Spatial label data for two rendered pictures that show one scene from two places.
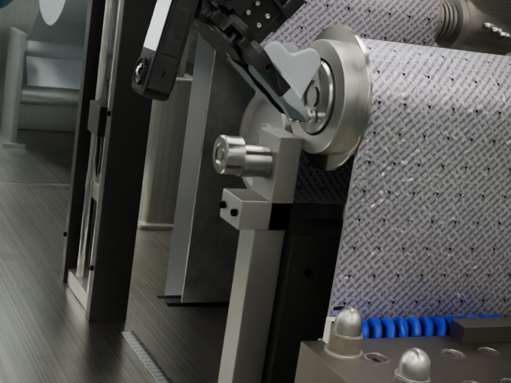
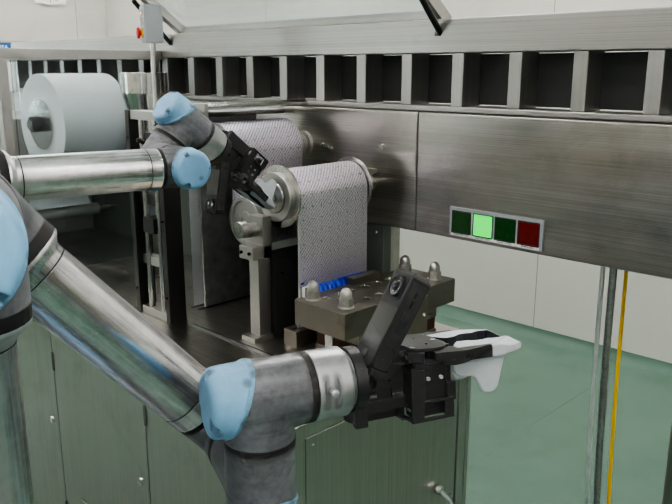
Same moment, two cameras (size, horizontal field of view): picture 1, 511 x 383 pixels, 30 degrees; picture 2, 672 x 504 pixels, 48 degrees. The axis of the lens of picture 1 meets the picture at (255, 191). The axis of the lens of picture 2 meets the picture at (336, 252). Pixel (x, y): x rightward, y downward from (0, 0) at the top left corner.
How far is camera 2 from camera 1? 0.84 m
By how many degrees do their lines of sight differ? 19
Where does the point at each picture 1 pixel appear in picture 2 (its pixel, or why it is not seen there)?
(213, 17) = (236, 176)
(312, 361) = (302, 305)
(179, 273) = (199, 293)
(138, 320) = (192, 318)
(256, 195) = (255, 244)
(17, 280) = not seen: hidden behind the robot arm
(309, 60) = (272, 184)
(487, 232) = (351, 238)
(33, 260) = not seen: hidden behind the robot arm
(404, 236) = (321, 247)
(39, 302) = not seen: hidden behind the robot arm
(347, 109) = (291, 201)
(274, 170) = (262, 232)
